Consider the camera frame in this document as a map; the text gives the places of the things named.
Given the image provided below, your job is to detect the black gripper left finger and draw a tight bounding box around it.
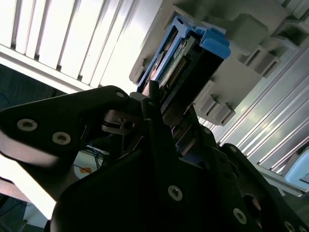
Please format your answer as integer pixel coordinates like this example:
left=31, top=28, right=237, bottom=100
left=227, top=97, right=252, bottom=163
left=0, top=81, right=186, bottom=201

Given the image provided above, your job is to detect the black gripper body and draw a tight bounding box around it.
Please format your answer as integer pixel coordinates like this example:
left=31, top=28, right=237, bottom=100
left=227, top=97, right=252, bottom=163
left=50, top=146, right=261, bottom=232

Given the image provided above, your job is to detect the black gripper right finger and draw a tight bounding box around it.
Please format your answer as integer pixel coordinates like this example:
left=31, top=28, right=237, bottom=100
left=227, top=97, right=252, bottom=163
left=189, top=107, right=309, bottom=232

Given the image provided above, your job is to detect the hard disk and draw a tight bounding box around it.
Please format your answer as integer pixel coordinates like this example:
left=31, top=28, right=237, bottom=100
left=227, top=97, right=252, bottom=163
left=136, top=18, right=231, bottom=114

